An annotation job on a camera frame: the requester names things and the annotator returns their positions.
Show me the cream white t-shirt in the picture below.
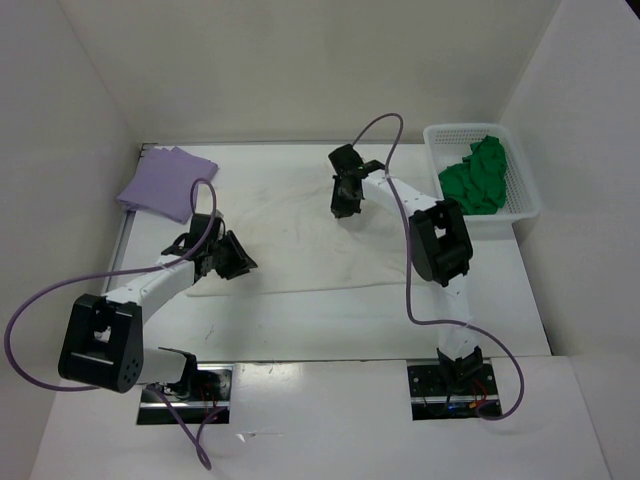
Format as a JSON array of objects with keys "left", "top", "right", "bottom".
[{"left": 186, "top": 167, "right": 406, "bottom": 297}]

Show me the purple t-shirt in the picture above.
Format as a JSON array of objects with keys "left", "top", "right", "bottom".
[{"left": 116, "top": 147, "right": 219, "bottom": 224}]

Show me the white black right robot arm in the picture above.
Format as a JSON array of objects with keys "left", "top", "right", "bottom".
[{"left": 331, "top": 161, "right": 483, "bottom": 393}]

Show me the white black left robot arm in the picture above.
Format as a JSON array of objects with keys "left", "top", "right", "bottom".
[{"left": 58, "top": 231, "right": 257, "bottom": 400}]

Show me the green garment in basket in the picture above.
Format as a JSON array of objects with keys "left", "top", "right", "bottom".
[{"left": 438, "top": 135, "right": 508, "bottom": 215}]

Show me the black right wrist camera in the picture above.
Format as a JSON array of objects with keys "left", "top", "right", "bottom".
[{"left": 328, "top": 144, "right": 385, "bottom": 179}]

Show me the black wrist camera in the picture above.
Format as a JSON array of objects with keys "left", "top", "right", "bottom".
[
  {"left": 328, "top": 144, "right": 385, "bottom": 179},
  {"left": 161, "top": 213, "right": 224, "bottom": 259}
]

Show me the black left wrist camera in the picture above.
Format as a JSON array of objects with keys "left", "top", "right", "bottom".
[{"left": 161, "top": 213, "right": 224, "bottom": 259}]

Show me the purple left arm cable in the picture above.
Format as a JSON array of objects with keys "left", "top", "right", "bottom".
[{"left": 3, "top": 178, "right": 231, "bottom": 471}]

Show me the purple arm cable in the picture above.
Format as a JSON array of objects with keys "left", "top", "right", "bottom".
[
  {"left": 3, "top": 178, "right": 231, "bottom": 471},
  {"left": 352, "top": 113, "right": 525, "bottom": 424}
]

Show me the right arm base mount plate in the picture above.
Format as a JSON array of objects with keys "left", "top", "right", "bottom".
[{"left": 407, "top": 361, "right": 503, "bottom": 421}]

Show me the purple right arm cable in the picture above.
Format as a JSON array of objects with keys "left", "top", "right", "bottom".
[{"left": 352, "top": 113, "right": 525, "bottom": 424}]

